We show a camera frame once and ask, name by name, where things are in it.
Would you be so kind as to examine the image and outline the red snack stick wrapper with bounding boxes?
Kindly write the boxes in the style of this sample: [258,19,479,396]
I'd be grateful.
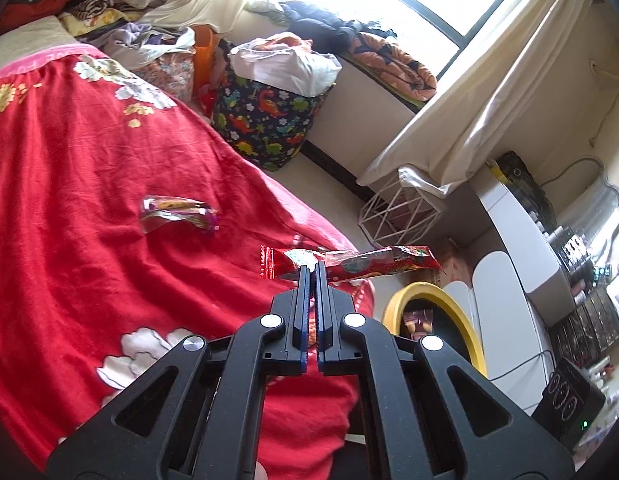
[261,245,442,283]

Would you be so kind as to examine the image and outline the purple cookie snack wrapper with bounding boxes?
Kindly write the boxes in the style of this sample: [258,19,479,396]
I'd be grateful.
[139,195,218,234]

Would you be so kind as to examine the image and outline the purple candy wrapper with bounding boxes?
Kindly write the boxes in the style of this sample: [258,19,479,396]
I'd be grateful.
[403,309,433,340]

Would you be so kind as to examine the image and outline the yellow rimmed black trash bin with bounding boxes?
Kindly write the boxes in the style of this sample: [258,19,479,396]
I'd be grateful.
[381,282,487,376]

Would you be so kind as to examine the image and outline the white chair back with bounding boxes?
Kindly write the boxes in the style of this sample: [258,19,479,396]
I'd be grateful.
[443,252,555,414]

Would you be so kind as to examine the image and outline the black electronic device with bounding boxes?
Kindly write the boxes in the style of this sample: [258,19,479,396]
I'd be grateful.
[531,358,605,451]

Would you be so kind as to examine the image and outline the white desk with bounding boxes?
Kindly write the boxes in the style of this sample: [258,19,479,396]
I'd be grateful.
[470,167,575,327]

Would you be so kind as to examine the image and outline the red floral bed blanket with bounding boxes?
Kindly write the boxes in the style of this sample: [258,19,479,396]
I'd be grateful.
[0,14,378,480]

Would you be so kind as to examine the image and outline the cream window curtain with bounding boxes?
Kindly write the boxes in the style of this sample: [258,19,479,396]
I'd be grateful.
[145,0,593,192]

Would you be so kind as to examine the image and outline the dinosaur print laundry basket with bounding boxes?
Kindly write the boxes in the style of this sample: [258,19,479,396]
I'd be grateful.
[211,68,329,171]

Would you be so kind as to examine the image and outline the orange patterned folded quilt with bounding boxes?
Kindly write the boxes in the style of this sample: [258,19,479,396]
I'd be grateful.
[347,32,437,106]

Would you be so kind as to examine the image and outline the floral fabric bag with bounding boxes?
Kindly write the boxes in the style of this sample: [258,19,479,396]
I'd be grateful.
[134,51,195,102]

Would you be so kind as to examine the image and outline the white clothes in basket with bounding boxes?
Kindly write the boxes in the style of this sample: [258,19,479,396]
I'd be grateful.
[228,32,342,98]

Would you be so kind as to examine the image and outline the orange plastic bag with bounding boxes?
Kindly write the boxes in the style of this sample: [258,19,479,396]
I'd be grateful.
[192,25,220,96]

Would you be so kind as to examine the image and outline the dark blue jacket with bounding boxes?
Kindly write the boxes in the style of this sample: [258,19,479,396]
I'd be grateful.
[279,1,397,54]

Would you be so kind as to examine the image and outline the white wire side table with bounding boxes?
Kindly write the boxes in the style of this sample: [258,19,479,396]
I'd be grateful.
[358,176,446,248]

